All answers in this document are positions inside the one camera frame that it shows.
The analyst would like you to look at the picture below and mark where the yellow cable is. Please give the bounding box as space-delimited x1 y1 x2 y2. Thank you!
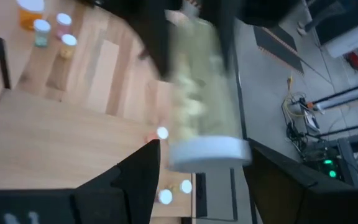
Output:
281 74 310 119

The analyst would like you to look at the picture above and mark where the pink small pill vial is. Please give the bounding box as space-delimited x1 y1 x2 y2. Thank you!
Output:
157 189 173 205
55 12 73 40

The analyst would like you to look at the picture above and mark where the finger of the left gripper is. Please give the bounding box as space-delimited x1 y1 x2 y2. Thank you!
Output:
104 0 173 78
216 0 301 72

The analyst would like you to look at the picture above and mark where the grey equipment cart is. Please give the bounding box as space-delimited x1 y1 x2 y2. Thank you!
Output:
303 0 358 60

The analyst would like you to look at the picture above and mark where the black perforated panel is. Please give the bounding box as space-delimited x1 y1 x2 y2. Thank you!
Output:
195 172 208 218

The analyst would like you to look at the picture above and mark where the clear jar of white pills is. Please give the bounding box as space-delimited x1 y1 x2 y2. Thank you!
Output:
166 12 253 174

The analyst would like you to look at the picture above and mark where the teal small pill vial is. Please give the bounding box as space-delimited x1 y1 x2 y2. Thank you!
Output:
32 19 52 48

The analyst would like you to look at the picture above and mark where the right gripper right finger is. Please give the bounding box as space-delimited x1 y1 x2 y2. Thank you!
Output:
244 141 358 224

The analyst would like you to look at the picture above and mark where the large orange pill bottle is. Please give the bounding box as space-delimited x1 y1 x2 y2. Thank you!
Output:
16 0 45 32

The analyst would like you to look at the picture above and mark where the black orange striped mat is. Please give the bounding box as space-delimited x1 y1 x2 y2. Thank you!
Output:
253 24 306 77

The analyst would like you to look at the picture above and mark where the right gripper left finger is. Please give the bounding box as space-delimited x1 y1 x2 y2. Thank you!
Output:
71 139 161 224

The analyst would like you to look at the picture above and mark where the wooden shelf with black frame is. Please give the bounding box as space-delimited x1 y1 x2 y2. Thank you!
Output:
0 34 170 191

